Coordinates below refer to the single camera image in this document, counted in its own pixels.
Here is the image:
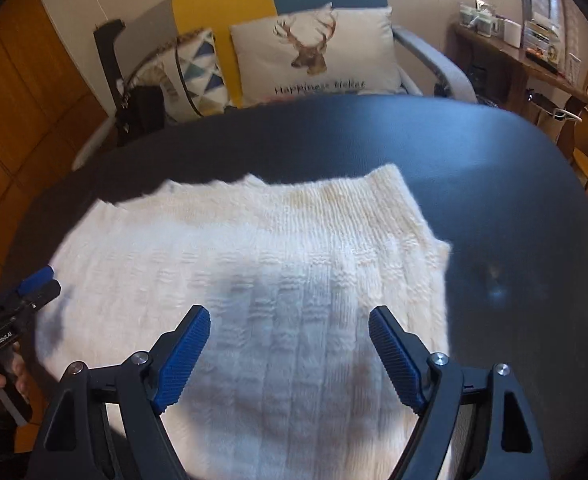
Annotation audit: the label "person's left hand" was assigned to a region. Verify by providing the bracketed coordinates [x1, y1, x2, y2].
[0, 352, 30, 416]

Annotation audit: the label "wooden side desk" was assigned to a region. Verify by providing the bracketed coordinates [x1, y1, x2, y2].
[454, 22, 588, 126]

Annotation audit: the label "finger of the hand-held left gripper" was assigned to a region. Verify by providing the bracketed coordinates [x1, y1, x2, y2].
[24, 280, 62, 311]
[16, 266, 55, 297]

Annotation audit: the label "black upright post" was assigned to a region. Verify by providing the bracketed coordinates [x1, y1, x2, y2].
[94, 19, 126, 111]

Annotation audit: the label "white box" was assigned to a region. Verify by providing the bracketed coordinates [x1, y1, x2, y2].
[501, 19, 522, 51]

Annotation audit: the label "black shoulder bag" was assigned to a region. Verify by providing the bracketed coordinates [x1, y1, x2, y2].
[115, 85, 167, 148]

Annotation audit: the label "brown paper bag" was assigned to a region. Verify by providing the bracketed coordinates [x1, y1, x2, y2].
[526, 89, 582, 136]

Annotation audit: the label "stack of books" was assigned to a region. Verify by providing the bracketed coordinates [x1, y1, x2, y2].
[523, 20, 560, 68]

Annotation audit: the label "yellow wooden stool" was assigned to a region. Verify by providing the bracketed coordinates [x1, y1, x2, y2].
[571, 150, 588, 196]

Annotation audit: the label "cluster of small jars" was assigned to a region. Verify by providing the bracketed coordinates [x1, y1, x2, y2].
[459, 0, 500, 38]

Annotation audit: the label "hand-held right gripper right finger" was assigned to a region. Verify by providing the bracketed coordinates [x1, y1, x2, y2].
[368, 305, 552, 480]

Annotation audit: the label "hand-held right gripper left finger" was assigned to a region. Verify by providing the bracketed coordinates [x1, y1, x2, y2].
[26, 304, 212, 480]

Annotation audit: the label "triangle pattern cushion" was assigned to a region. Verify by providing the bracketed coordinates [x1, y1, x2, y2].
[124, 27, 235, 126]

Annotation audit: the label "patterned curtain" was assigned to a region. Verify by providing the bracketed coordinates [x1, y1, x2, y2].
[521, 0, 588, 61]

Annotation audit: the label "deer print cushion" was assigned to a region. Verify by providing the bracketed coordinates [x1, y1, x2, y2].
[229, 2, 407, 108]

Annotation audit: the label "white knit sweater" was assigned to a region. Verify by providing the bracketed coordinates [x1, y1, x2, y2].
[36, 162, 455, 480]

